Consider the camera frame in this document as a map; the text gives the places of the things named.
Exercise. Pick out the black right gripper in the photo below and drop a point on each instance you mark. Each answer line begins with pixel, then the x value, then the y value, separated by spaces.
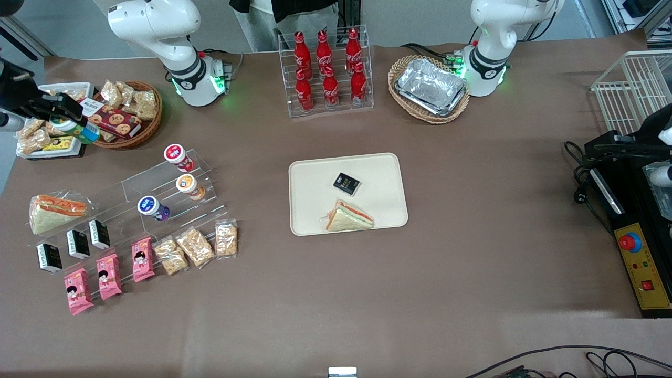
pixel 17 90

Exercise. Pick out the green gum bottle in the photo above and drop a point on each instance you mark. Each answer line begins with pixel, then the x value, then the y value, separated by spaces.
pixel 84 133

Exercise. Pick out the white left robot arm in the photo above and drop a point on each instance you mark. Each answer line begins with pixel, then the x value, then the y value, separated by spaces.
pixel 493 52

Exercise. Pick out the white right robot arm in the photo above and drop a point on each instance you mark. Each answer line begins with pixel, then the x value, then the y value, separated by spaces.
pixel 157 26

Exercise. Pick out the red gum bottle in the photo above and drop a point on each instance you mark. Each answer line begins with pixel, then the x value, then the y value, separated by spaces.
pixel 176 154

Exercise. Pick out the purple gum bottle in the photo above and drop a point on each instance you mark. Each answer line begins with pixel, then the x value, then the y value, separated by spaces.
pixel 148 206

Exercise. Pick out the orange gum bottle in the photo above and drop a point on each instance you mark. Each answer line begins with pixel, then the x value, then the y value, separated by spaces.
pixel 186 184

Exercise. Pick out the cream plastic tray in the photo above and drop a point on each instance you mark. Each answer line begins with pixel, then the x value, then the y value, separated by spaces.
pixel 315 189

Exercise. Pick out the clear oat bar pack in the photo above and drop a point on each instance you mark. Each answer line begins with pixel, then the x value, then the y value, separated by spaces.
pixel 52 128
pixel 144 111
pixel 30 127
pixel 126 90
pixel 76 93
pixel 226 239
pixel 195 247
pixel 38 142
pixel 111 93
pixel 146 97
pixel 170 256

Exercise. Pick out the white plastic bin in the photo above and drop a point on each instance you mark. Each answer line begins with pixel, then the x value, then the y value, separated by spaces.
pixel 86 86

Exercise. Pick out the yellow snack pack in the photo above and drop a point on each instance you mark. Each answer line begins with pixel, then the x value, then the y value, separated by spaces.
pixel 60 144

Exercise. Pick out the red cookie box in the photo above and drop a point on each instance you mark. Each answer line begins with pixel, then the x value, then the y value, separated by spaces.
pixel 118 122

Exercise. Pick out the dark brown wicker basket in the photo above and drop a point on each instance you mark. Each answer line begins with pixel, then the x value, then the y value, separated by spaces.
pixel 149 131

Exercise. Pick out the wrapped triangle sandwich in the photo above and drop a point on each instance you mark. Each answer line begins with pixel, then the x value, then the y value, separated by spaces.
pixel 349 218
pixel 52 215

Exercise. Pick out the clear acrylic stepped display stand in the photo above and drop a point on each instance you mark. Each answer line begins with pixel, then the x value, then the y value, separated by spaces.
pixel 131 190

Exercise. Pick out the small black white box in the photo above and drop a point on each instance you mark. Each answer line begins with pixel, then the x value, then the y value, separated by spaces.
pixel 99 234
pixel 49 257
pixel 78 244

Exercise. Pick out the pink snack pack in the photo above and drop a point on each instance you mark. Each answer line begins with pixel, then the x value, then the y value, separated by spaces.
pixel 77 291
pixel 142 260
pixel 108 276

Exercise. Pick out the red cola bottle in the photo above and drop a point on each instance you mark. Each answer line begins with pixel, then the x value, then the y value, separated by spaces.
pixel 353 46
pixel 358 85
pixel 324 48
pixel 330 88
pixel 303 92
pixel 302 50

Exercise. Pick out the person in grey trousers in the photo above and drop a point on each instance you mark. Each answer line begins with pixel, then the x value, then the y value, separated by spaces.
pixel 294 26

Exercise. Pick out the clear acrylic bottle rack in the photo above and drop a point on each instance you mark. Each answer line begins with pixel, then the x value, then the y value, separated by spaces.
pixel 341 107

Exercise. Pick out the flat black card pack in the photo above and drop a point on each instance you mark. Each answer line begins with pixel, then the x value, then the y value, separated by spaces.
pixel 346 184

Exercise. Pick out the black metal stand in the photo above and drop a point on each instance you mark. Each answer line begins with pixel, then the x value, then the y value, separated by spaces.
pixel 349 13

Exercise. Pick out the light wicker basket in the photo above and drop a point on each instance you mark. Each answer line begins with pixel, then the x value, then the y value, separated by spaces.
pixel 399 71

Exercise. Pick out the aluminium foil container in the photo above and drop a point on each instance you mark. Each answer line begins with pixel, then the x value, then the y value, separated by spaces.
pixel 430 86

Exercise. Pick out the small white block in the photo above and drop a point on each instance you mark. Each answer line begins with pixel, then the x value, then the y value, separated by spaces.
pixel 342 372

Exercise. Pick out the brown table cover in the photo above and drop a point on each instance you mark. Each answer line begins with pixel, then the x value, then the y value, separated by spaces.
pixel 472 273

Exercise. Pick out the black sealing machine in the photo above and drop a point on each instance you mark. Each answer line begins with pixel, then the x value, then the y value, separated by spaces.
pixel 635 205

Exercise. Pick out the red emergency stop button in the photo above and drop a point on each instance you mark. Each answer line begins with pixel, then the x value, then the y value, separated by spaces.
pixel 629 242

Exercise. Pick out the yellow control panel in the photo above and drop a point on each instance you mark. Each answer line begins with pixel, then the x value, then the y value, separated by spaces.
pixel 648 268

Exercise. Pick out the clear plastic container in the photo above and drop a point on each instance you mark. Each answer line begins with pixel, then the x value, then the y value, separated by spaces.
pixel 662 202

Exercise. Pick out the grey metal frame bar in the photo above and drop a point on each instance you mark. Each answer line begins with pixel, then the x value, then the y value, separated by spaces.
pixel 26 38

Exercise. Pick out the aluminium frame rack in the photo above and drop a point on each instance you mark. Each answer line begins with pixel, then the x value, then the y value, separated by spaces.
pixel 640 10

